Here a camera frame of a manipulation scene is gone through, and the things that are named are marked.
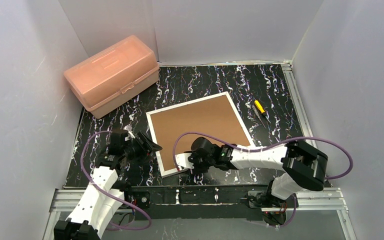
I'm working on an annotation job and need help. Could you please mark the aluminium right side rail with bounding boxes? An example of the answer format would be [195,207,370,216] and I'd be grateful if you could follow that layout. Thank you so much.
[280,60,332,185]

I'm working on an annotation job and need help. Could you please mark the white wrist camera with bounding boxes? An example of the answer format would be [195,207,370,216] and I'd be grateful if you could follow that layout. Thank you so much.
[175,152,194,171]
[123,125,135,139]

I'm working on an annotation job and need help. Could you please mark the yellow handled screwdriver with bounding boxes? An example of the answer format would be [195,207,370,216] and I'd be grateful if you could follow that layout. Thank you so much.
[254,100,271,123]

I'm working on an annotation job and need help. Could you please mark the clear grey screwdriver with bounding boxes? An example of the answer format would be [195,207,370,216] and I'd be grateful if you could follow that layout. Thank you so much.
[251,105,267,129]

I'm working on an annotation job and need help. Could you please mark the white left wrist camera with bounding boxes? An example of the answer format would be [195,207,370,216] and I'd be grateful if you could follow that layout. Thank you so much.
[123,125,135,139]

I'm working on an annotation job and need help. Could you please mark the aluminium rail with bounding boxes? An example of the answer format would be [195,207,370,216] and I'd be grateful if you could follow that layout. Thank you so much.
[280,60,332,185]
[42,187,349,240]

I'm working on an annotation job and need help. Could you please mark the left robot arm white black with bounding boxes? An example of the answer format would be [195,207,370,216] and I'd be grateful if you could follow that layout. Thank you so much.
[53,129,162,240]

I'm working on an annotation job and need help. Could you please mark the white picture frame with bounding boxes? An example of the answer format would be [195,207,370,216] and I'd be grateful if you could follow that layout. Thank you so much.
[146,91,254,178]

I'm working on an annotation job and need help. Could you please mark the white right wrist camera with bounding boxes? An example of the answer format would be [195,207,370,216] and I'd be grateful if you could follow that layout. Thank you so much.
[175,152,194,171]

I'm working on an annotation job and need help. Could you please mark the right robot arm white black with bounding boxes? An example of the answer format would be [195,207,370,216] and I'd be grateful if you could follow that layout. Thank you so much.
[175,137,328,201]

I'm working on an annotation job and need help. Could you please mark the translucent orange plastic box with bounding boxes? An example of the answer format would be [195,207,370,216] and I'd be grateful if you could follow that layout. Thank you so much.
[63,35,160,119]

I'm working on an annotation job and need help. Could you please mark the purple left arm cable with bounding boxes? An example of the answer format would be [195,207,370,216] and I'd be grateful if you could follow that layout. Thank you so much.
[80,130,153,232]

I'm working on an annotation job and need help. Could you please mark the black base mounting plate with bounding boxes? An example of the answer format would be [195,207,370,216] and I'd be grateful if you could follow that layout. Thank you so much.
[100,185,299,221]

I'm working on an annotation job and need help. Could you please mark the aluminium front rail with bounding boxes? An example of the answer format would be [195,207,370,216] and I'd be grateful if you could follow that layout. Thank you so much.
[42,187,349,240]

